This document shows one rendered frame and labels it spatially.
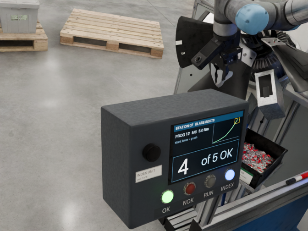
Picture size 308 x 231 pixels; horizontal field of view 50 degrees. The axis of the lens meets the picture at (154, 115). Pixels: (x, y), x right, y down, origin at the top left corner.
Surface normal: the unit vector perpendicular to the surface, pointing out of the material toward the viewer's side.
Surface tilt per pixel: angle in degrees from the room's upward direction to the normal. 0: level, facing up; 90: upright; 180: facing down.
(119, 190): 90
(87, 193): 0
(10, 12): 95
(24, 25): 95
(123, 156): 90
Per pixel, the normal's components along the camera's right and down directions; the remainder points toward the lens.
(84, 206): 0.17, -0.83
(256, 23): 0.37, 0.60
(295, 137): -0.84, 0.16
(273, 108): -0.06, 0.89
